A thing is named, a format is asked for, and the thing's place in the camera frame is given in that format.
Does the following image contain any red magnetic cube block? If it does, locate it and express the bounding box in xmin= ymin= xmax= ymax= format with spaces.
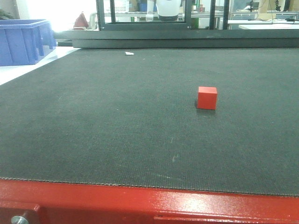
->
xmin=197 ymin=86 xmax=218 ymax=110

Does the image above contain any dark grey table mat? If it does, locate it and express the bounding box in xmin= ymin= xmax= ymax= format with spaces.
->
xmin=0 ymin=49 xmax=299 ymax=196

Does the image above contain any small white paper scrap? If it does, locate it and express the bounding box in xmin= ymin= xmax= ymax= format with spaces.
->
xmin=125 ymin=51 xmax=134 ymax=56

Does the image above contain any grey chair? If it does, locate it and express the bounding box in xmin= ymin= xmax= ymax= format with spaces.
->
xmin=87 ymin=13 xmax=98 ymax=30

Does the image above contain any dark red cloth bag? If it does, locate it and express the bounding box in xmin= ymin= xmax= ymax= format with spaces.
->
xmin=73 ymin=12 xmax=89 ymax=30

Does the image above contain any red metal table edge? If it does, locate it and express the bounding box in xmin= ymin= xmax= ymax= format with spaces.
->
xmin=0 ymin=179 xmax=299 ymax=224

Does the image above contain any blue plastic storage bin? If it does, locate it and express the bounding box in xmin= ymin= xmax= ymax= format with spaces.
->
xmin=0 ymin=19 xmax=56 ymax=66

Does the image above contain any silver bolt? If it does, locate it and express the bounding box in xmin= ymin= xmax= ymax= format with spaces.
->
xmin=11 ymin=216 xmax=29 ymax=224

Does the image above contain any black metal frame rack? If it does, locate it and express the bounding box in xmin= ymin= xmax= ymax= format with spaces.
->
xmin=53 ymin=0 xmax=299 ymax=49

